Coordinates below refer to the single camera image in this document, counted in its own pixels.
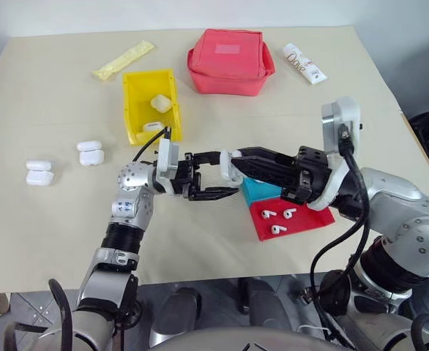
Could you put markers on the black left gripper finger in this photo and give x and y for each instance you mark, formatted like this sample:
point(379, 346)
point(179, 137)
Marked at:
point(209, 158)
point(211, 194)

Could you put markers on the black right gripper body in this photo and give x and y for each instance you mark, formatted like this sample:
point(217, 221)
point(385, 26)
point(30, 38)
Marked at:
point(309, 164)

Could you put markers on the white squeeze tube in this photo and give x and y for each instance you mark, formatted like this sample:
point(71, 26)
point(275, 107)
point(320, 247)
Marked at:
point(304, 62)

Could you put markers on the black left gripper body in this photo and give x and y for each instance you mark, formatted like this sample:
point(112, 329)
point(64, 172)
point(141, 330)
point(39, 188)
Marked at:
point(185, 175)

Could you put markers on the teal plastic tray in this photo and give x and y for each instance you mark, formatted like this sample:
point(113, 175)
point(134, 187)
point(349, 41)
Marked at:
point(258, 190)

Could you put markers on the yellow plastic bin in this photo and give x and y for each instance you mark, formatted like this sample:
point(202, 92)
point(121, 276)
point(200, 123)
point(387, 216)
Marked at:
point(135, 109)

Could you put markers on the white earbud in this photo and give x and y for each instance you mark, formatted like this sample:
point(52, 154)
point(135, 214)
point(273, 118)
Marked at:
point(267, 214)
point(289, 213)
point(278, 229)

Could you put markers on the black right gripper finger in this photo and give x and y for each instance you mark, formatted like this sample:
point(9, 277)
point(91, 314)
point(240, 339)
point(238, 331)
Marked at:
point(265, 152)
point(265, 172)

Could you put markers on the red fabric pouch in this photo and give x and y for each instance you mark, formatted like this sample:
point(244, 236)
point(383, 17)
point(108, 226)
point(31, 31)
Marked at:
point(229, 69)

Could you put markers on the silver robot torso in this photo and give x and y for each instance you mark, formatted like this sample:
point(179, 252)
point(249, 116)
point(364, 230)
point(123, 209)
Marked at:
point(244, 340)

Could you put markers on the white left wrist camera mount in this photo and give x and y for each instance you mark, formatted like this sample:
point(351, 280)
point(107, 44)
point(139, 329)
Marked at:
point(168, 157)

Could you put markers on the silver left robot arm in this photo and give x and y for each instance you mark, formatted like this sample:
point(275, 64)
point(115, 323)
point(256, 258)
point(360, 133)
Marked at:
point(126, 208)

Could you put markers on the yellow snack packet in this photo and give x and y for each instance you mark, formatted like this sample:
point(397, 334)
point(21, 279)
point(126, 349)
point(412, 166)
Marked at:
point(123, 60)

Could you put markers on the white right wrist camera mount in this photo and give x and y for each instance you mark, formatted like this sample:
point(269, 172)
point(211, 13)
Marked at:
point(350, 109)

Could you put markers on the red plastic tray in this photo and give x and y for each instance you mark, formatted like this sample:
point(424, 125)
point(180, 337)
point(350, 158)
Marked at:
point(309, 219)

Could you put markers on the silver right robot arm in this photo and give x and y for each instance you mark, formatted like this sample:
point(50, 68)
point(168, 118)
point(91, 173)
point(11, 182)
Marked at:
point(394, 197)

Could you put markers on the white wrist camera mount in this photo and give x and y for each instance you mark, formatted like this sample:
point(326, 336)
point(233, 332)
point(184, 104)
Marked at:
point(168, 157)
point(350, 109)

